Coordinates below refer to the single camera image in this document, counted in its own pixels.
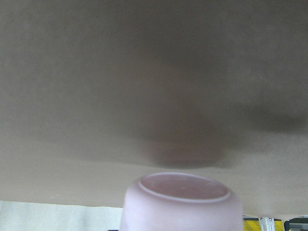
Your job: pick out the pink cup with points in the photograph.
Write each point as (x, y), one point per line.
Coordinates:
(180, 202)

